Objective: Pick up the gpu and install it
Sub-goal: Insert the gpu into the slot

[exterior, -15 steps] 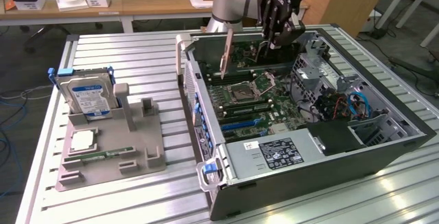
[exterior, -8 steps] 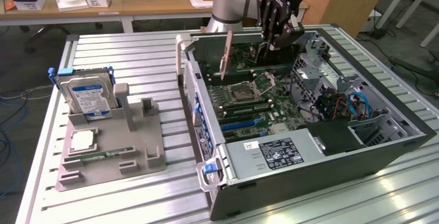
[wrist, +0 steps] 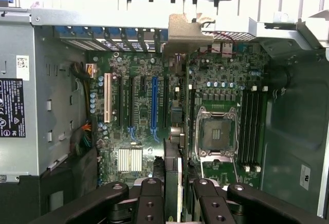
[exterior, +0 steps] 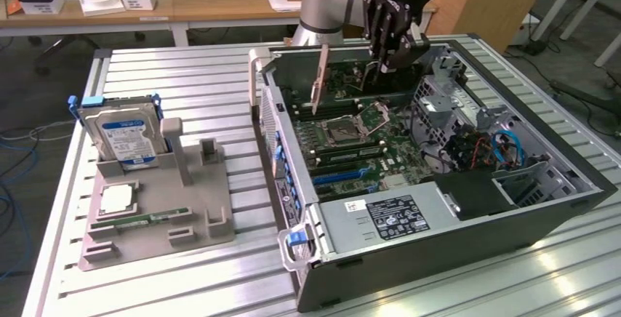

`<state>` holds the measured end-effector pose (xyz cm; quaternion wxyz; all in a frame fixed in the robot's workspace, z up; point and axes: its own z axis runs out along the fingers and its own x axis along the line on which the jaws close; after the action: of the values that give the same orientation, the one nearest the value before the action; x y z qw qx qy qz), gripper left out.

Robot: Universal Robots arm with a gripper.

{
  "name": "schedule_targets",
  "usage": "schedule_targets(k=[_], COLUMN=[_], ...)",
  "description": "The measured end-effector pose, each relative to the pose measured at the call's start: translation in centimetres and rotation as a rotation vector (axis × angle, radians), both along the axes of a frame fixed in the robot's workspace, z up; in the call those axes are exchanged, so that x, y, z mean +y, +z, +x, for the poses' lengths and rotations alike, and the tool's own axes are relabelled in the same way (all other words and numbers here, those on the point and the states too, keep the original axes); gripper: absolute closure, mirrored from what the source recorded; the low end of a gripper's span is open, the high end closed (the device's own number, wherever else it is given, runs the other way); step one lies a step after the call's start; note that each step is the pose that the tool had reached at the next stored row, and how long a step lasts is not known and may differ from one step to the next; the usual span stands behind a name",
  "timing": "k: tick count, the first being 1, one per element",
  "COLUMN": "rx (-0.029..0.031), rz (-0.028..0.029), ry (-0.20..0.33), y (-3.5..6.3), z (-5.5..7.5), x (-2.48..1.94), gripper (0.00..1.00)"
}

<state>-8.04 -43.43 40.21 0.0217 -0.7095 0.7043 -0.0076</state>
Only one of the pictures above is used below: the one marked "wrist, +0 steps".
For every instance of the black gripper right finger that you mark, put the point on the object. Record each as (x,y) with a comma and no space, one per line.
(213,206)

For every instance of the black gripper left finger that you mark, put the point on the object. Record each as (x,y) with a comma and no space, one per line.
(150,203)

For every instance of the silver socket cover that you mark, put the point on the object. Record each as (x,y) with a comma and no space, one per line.
(202,168)

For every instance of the silver finned chipset heatsink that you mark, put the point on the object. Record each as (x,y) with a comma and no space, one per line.
(129,159)

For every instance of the CPU socket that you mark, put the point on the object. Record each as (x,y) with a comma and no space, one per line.
(217,134)

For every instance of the black RAM slot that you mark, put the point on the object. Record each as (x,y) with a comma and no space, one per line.
(255,131)
(249,131)
(244,131)
(261,131)
(191,121)

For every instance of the blue expansion slot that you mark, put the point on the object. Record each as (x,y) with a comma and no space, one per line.
(154,103)

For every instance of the green motherboard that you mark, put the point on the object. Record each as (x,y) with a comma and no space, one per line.
(144,100)

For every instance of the long black expansion slot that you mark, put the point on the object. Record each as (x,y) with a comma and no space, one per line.
(130,100)
(164,100)
(119,100)

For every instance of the open black PC case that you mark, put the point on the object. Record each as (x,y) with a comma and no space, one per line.
(288,131)

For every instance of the white expansion slot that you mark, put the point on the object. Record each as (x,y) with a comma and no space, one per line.
(108,98)

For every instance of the short black expansion slot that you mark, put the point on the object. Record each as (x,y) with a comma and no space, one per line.
(142,84)

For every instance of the grey power supply unit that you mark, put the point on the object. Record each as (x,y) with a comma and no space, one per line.
(28,105)

